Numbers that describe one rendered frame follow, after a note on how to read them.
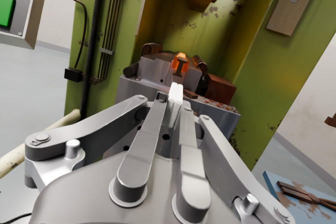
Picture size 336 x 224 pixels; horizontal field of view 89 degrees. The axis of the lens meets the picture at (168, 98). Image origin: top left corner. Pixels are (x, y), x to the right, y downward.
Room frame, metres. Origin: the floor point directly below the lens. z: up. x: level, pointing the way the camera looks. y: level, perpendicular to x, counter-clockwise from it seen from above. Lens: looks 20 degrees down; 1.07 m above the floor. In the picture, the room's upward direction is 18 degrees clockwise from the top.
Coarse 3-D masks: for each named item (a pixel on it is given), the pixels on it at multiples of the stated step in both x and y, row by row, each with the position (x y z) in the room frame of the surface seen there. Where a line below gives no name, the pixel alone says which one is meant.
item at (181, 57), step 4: (180, 52) 0.82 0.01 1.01; (176, 56) 0.53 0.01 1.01; (180, 56) 0.52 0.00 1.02; (184, 56) 0.69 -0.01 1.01; (176, 60) 0.53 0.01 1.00; (180, 60) 0.45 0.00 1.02; (184, 60) 0.45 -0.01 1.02; (188, 60) 0.53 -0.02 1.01; (172, 64) 0.53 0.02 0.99; (176, 64) 0.53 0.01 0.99; (180, 64) 0.45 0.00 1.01; (184, 64) 0.53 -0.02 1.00; (176, 68) 0.52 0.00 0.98; (180, 68) 0.45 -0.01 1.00; (184, 68) 0.53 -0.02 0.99; (176, 72) 0.45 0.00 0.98; (180, 72) 0.48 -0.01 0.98; (180, 76) 0.45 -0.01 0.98
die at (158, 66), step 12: (144, 60) 0.54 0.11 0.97; (156, 60) 0.54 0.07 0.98; (168, 60) 0.57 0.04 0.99; (192, 60) 0.80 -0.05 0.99; (144, 72) 0.54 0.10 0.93; (156, 72) 0.54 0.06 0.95; (168, 72) 0.54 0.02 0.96; (192, 72) 0.54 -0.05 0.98; (168, 84) 0.54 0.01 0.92; (192, 84) 0.54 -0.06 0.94
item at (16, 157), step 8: (72, 112) 0.63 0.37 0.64; (64, 120) 0.56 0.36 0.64; (72, 120) 0.60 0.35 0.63; (48, 128) 0.49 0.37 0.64; (24, 144) 0.39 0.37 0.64; (8, 152) 0.36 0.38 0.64; (16, 152) 0.36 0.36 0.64; (0, 160) 0.32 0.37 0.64; (8, 160) 0.33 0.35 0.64; (16, 160) 0.35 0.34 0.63; (0, 168) 0.31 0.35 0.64; (8, 168) 0.32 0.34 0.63; (0, 176) 0.30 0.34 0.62
